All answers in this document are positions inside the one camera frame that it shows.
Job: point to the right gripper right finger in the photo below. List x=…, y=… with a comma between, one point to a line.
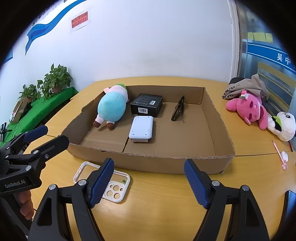
x=246, y=221

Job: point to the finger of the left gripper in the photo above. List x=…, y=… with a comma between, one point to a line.
x=44, y=150
x=32, y=134

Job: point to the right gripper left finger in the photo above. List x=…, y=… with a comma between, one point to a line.
x=51, y=221

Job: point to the blue pink pig plush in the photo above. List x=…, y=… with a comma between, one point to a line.
x=112, y=106

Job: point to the white rectangular device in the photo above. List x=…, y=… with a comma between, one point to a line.
x=141, y=129

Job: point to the black product box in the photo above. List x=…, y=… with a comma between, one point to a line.
x=147, y=105

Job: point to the black sunglasses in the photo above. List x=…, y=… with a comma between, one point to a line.
x=179, y=109

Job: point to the person's left hand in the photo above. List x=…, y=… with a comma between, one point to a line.
x=26, y=208

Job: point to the black tripod stand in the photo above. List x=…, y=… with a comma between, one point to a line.
x=3, y=131

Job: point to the green covered side table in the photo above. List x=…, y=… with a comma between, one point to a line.
x=40, y=113

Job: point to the small cardboard box on side table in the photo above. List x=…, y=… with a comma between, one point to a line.
x=18, y=110

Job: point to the small potted green plant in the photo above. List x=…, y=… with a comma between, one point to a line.
x=30, y=92

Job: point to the large potted green plant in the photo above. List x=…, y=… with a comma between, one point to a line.
x=54, y=81

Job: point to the pink pen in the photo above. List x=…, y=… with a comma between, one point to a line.
x=283, y=163

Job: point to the small white earbud case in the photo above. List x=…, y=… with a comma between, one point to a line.
x=284, y=156

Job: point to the open cardboard tray box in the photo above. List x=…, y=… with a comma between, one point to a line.
x=200, y=134

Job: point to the white panda plush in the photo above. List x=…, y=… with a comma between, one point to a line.
x=282, y=125

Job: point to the pink bear plush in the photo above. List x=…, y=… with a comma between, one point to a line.
x=249, y=107

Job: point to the beige folded garment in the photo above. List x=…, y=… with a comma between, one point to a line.
x=253, y=85

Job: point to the yellow sticky notes row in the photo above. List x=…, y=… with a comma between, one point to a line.
x=260, y=37

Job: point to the red paper wall notice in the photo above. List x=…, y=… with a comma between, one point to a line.
x=80, y=20

